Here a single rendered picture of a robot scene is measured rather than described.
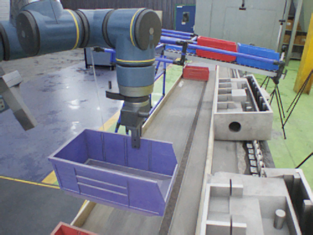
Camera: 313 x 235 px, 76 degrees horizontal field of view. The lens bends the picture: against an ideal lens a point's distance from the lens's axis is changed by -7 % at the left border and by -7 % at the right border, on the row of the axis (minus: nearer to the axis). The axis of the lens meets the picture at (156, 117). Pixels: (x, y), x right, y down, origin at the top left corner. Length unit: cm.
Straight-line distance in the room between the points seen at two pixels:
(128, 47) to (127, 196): 38
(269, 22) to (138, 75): 748
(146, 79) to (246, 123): 99
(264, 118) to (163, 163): 89
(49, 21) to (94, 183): 43
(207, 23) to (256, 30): 158
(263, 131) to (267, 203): 70
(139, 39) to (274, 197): 69
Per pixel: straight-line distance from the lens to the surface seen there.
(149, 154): 71
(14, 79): 44
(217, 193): 86
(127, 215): 98
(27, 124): 44
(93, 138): 78
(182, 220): 97
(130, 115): 60
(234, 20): 781
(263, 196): 87
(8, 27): 126
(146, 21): 55
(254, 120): 145
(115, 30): 58
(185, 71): 285
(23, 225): 163
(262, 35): 793
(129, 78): 57
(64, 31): 59
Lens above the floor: 151
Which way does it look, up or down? 26 degrees down
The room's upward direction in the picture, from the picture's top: 1 degrees clockwise
